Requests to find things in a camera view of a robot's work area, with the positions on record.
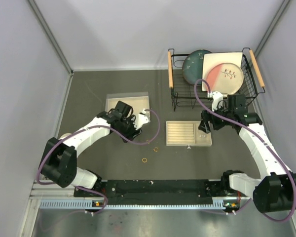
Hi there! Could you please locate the left wooden rack handle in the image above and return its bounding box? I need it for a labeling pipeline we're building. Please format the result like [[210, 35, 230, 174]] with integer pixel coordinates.
[[167, 50, 173, 89]]

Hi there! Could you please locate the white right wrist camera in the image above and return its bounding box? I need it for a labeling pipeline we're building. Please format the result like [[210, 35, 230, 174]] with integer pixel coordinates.
[[207, 91, 228, 112]]

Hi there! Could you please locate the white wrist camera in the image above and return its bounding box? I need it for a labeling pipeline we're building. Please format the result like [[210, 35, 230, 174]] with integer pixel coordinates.
[[207, 91, 228, 112], [133, 109, 150, 130]]

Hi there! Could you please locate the beige velvet jewelry tray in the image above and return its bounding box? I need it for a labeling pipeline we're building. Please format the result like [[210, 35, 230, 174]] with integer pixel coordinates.
[[166, 121, 212, 147]]

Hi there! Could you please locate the dark green round plate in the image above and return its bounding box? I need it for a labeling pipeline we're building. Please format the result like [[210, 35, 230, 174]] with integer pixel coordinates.
[[182, 49, 211, 85]]

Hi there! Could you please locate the aluminium frame rail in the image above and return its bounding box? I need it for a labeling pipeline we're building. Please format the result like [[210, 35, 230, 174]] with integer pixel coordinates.
[[29, 180, 77, 200]]

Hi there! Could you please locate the right wooden rack handle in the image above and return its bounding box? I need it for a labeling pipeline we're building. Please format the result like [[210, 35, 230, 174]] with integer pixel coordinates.
[[249, 49, 265, 88]]

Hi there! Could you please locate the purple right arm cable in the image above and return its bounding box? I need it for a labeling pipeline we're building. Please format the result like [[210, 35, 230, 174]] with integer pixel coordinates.
[[194, 79, 296, 222]]

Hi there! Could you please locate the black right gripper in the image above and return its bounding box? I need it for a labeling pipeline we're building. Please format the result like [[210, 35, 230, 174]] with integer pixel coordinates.
[[198, 102, 233, 133]]

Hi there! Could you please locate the pink and cream round plate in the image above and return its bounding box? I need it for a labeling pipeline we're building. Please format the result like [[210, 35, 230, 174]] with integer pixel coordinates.
[[205, 63, 244, 95]]

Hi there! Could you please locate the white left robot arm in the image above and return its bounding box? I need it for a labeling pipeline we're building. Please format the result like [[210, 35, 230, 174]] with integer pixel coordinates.
[[38, 101, 149, 196]]

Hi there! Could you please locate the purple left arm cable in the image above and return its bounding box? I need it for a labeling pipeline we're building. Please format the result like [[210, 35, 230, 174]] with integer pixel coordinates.
[[37, 109, 161, 215]]

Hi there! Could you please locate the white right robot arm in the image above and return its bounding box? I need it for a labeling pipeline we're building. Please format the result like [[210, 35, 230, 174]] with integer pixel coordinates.
[[198, 91, 296, 213]]

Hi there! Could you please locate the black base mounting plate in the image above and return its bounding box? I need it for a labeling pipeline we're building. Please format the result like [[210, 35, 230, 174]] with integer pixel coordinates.
[[73, 179, 242, 205]]

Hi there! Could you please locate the white square plate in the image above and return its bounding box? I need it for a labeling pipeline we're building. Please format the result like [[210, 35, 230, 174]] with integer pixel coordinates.
[[202, 52, 243, 80]]

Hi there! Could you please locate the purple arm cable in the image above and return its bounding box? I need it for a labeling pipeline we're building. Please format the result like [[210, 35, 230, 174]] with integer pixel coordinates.
[[37, 109, 161, 215], [194, 79, 296, 222]]

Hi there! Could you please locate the wooden rack handle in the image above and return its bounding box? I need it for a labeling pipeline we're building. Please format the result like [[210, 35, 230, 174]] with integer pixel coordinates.
[[249, 49, 265, 88], [167, 50, 173, 89]]

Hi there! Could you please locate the yellow mug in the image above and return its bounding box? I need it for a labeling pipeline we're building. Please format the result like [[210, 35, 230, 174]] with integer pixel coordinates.
[[59, 133, 71, 142]]

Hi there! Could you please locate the black wire dish rack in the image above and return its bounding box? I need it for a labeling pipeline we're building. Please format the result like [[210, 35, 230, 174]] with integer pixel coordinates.
[[167, 47, 265, 110]]

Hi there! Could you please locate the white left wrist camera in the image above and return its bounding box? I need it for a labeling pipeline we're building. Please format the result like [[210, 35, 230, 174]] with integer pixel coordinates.
[[133, 109, 150, 130]]

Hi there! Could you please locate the blue slotted cable duct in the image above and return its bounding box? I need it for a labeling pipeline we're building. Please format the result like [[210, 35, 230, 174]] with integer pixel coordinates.
[[39, 199, 239, 211]]

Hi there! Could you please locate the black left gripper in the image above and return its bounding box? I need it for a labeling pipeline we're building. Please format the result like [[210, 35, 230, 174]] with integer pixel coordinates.
[[118, 115, 142, 143]]

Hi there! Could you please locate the clear lidded beige box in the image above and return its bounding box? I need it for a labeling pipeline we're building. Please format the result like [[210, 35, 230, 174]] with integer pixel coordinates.
[[105, 92, 150, 121]]

